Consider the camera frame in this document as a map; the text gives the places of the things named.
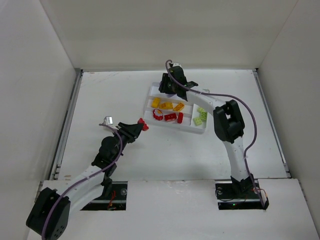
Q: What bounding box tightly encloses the yellow curved lego brick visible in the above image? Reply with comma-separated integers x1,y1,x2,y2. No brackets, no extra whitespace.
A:
158,102,174,110

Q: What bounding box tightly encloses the yellow butterfly lego brick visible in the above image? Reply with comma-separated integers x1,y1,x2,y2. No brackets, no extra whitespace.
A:
151,97,161,109

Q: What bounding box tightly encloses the yellow long lego brick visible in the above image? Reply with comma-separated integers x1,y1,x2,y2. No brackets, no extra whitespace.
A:
172,102,185,112

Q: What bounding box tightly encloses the red rounded lego brick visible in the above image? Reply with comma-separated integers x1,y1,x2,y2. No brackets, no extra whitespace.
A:
152,109,164,121

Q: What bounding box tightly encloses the red large lego brick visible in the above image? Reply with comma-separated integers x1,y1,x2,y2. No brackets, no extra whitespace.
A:
164,113,177,122

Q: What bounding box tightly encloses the red small lego brick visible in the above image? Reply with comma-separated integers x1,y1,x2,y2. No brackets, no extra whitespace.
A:
177,112,184,124

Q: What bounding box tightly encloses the light green lego brick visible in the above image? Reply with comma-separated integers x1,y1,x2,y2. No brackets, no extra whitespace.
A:
199,111,208,122
197,107,205,113

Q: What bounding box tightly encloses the red curved lego brick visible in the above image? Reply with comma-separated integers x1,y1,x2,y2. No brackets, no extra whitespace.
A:
137,118,149,132

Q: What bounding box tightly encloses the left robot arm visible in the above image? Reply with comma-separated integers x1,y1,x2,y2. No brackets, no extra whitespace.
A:
25,119,149,240

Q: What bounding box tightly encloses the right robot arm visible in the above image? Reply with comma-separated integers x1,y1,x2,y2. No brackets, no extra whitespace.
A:
158,60,254,194

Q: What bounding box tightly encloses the white sorting tray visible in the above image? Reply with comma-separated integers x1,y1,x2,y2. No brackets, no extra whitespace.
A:
142,82,207,134

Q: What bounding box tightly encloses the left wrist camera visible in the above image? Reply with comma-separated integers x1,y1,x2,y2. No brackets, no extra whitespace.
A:
103,116,114,126

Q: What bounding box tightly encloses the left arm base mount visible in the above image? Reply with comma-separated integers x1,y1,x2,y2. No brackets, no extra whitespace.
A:
81,174,128,211

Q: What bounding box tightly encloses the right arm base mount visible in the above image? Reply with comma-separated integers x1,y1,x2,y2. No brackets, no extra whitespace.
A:
215,177,270,210

